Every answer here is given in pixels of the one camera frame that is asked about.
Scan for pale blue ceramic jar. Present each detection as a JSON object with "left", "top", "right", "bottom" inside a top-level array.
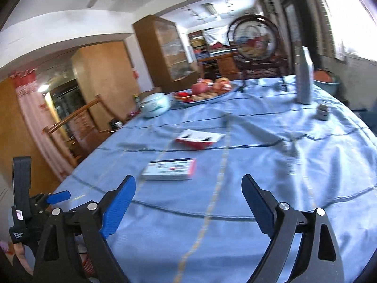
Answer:
[{"left": 140, "top": 92, "right": 171, "bottom": 119}]

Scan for blue striped tablecloth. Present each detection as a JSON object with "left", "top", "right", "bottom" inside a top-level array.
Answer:
[{"left": 51, "top": 75, "right": 377, "bottom": 283}]

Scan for wooden desk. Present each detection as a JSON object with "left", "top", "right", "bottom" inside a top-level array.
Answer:
[{"left": 198, "top": 53, "right": 240, "bottom": 79}]

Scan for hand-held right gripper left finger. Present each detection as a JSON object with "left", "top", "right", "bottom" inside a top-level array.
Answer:
[{"left": 32, "top": 175, "right": 137, "bottom": 283}]

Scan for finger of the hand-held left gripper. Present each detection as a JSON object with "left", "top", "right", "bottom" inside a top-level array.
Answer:
[{"left": 45, "top": 190, "right": 71, "bottom": 205}]

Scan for dark glass cabinet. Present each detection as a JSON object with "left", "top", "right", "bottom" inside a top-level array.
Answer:
[{"left": 48, "top": 79, "right": 86, "bottom": 116}]

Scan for grey basin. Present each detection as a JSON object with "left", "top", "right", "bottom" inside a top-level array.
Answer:
[{"left": 313, "top": 69, "right": 343, "bottom": 95}]

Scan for wooden glass display cabinet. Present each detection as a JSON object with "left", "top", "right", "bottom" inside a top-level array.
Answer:
[{"left": 132, "top": 15, "right": 198, "bottom": 94}]

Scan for white cloth cover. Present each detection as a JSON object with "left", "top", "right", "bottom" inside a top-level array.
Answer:
[{"left": 203, "top": 26, "right": 231, "bottom": 47}]

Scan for book shelves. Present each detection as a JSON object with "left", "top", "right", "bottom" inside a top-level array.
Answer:
[{"left": 188, "top": 28, "right": 234, "bottom": 60}]

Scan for plate of fruit and nuts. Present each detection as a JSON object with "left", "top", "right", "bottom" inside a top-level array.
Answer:
[{"left": 171, "top": 78, "right": 240, "bottom": 104}]

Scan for dark wooden side table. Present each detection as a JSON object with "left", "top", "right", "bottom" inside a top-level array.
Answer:
[{"left": 107, "top": 110, "right": 141, "bottom": 131}]

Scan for person's left hand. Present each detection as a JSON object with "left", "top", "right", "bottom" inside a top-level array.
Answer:
[{"left": 12, "top": 242, "right": 34, "bottom": 275}]

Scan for open red and white box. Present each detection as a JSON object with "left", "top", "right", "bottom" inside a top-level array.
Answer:
[{"left": 175, "top": 129, "right": 226, "bottom": 150}]

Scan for tall orange wooden wardrobe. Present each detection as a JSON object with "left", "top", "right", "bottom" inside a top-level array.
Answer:
[{"left": 71, "top": 40, "right": 142, "bottom": 131}]

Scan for wooden chair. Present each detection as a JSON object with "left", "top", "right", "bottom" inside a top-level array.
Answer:
[{"left": 43, "top": 94, "right": 113, "bottom": 166}]

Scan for pink floral curtain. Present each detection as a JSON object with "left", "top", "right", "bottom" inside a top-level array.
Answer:
[{"left": 10, "top": 69, "right": 75, "bottom": 178}]

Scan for tall grey bottle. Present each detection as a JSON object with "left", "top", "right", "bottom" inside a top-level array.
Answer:
[{"left": 295, "top": 46, "right": 314, "bottom": 105}]

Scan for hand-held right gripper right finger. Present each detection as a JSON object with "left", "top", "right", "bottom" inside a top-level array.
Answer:
[{"left": 241, "top": 174, "right": 346, "bottom": 283}]

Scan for round framed decorative screen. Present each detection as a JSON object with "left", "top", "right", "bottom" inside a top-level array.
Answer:
[{"left": 228, "top": 14, "right": 290, "bottom": 78}]

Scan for small grey jar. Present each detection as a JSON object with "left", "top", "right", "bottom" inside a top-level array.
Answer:
[{"left": 316, "top": 100, "right": 331, "bottom": 121}]

